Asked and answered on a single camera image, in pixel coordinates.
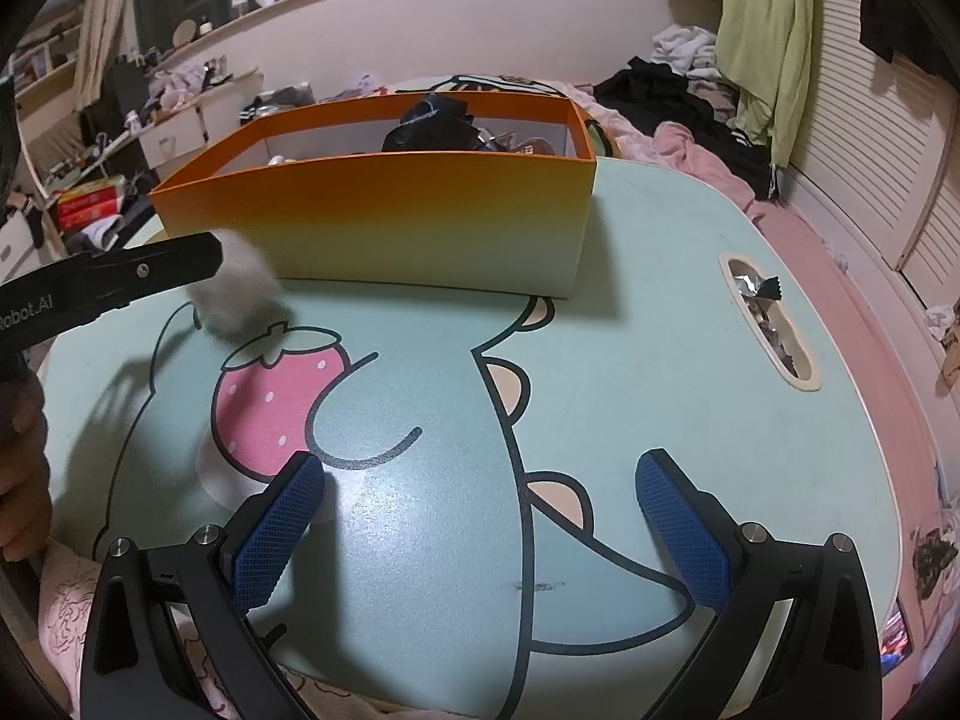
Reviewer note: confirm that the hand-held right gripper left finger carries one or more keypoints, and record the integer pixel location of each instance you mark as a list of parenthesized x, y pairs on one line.
[(277, 532)]

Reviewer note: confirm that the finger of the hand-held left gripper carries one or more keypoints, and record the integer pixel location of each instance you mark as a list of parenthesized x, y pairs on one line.
[(150, 268)]

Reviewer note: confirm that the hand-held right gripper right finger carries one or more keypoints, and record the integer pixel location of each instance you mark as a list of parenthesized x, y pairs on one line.
[(682, 532)]

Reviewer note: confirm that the grey fluffy pouch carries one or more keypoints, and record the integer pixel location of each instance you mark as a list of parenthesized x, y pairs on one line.
[(236, 285)]

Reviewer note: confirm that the orange cardboard box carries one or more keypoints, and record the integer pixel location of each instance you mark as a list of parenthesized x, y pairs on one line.
[(375, 217)]

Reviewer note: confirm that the black plastic bag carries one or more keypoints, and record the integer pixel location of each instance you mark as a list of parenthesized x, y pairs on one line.
[(431, 131)]

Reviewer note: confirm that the mint cartoon print desktop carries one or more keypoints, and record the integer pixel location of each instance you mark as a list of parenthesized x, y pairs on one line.
[(420, 540)]

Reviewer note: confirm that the person's left hand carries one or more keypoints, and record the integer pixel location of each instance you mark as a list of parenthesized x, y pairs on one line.
[(22, 480)]

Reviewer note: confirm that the red carton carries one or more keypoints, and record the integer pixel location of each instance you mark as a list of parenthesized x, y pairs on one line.
[(90, 202)]

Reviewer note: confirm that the white drawer cabinet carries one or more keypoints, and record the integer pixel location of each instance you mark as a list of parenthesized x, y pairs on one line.
[(176, 139)]

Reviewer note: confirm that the black white striped garment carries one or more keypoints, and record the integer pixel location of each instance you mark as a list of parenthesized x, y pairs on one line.
[(270, 109)]

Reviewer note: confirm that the round wooden disc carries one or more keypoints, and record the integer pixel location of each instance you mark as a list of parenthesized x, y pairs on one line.
[(182, 34)]

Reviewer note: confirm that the crumpled foil wrappers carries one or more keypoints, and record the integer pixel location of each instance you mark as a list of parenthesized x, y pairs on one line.
[(757, 300)]

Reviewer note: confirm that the pale side curtain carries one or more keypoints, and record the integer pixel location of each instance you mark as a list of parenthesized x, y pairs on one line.
[(105, 7)]

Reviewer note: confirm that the pink garment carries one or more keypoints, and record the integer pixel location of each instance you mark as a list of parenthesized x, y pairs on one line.
[(697, 157)]

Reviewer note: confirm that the white louvered closet doors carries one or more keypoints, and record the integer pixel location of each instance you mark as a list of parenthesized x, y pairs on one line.
[(862, 150)]

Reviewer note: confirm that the black clothes pile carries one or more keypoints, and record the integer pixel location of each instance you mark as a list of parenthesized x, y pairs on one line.
[(660, 94)]

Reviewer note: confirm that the white clothes pile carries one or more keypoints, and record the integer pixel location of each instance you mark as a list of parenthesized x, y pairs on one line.
[(686, 49)]

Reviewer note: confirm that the green hanging garment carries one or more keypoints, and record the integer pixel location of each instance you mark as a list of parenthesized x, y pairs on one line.
[(765, 30)]

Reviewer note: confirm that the black hanging garment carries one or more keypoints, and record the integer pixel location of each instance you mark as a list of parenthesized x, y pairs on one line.
[(900, 7)]

